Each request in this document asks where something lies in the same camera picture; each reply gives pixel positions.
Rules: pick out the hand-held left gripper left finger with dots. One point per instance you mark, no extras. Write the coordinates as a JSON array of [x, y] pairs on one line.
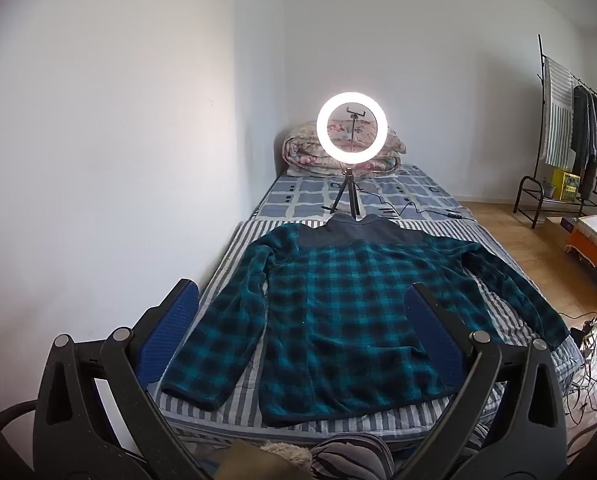
[[171, 325]]

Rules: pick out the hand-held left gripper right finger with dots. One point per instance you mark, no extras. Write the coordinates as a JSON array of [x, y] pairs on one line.
[[431, 330]]

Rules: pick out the teal plaid fleece jacket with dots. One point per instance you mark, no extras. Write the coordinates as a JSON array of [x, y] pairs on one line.
[[338, 310]]

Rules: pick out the dark hanging clothes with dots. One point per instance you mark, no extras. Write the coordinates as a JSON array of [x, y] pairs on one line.
[[585, 135]]

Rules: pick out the person's striped pants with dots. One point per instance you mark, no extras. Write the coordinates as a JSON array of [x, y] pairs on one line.
[[353, 455]]

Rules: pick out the brown cardboard box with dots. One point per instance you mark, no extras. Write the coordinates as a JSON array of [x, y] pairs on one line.
[[558, 232]]

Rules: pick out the black tripod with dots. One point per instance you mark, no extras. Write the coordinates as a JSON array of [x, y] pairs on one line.
[[348, 180]]

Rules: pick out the beige fuzzy cloth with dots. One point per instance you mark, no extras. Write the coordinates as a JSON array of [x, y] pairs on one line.
[[288, 454]]

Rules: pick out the blue checkered bed sheet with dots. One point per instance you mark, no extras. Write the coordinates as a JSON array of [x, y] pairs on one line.
[[298, 200]]

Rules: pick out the yellow box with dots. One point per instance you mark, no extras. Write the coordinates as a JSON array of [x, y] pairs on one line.
[[565, 185]]

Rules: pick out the folded floral quilt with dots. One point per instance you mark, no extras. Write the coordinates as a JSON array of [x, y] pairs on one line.
[[303, 147]]

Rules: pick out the striped hanging towel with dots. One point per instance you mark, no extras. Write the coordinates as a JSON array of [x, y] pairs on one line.
[[555, 110]]

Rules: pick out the black metal coat rack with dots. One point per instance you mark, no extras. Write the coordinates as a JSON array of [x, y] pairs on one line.
[[540, 57]]

